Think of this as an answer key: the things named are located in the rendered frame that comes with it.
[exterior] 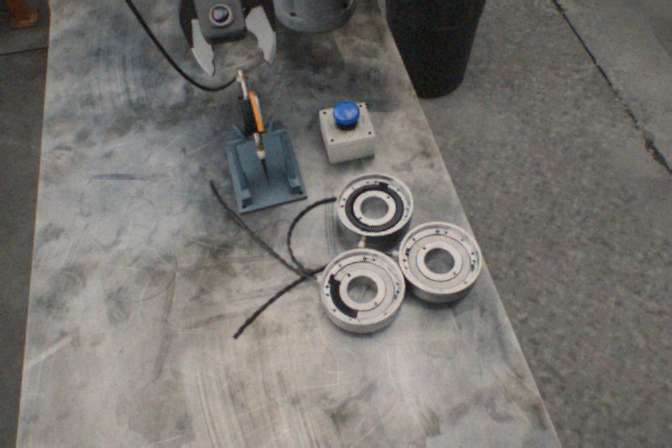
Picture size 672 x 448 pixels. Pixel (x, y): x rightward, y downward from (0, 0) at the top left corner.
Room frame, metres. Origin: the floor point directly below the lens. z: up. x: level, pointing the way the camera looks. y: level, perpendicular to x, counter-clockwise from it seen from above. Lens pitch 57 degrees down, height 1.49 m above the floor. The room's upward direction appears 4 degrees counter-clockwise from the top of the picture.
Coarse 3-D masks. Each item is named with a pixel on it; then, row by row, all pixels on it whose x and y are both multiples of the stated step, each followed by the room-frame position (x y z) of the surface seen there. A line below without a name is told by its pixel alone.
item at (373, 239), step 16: (368, 176) 0.50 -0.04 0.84; (384, 176) 0.50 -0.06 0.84; (368, 192) 0.48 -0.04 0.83; (400, 192) 0.48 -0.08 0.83; (336, 208) 0.45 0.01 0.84; (384, 208) 0.47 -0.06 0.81; (368, 224) 0.43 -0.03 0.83; (400, 224) 0.42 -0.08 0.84; (368, 240) 0.40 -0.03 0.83; (384, 240) 0.40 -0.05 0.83
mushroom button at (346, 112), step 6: (342, 102) 0.61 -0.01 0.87; (348, 102) 0.61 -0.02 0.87; (336, 108) 0.60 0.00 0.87; (342, 108) 0.60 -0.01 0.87; (348, 108) 0.60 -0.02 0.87; (354, 108) 0.60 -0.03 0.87; (336, 114) 0.59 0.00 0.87; (342, 114) 0.59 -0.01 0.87; (348, 114) 0.59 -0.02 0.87; (354, 114) 0.59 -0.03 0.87; (336, 120) 0.59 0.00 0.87; (342, 120) 0.58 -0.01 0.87; (348, 120) 0.58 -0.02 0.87; (354, 120) 0.58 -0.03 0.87
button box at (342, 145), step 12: (360, 108) 0.63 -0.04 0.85; (324, 120) 0.61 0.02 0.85; (360, 120) 0.60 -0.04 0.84; (324, 132) 0.59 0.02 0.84; (336, 132) 0.58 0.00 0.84; (348, 132) 0.58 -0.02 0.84; (360, 132) 0.58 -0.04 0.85; (372, 132) 0.58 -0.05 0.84; (336, 144) 0.56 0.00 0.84; (348, 144) 0.56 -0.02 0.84; (360, 144) 0.57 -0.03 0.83; (372, 144) 0.57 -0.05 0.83; (336, 156) 0.56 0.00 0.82; (348, 156) 0.56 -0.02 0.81; (360, 156) 0.57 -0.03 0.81
